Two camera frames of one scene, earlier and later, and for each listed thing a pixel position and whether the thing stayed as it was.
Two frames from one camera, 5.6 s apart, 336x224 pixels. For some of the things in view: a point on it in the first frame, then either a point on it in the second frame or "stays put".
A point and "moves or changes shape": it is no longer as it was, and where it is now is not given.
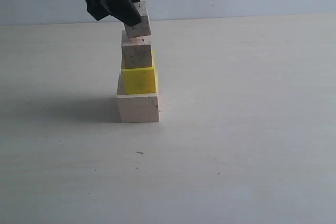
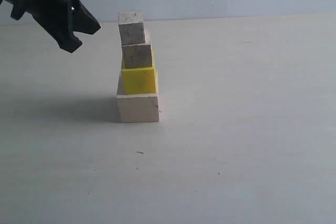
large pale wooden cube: (137, 107) stays put
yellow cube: (139, 80) stays put
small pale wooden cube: (143, 28) moves or changes shape
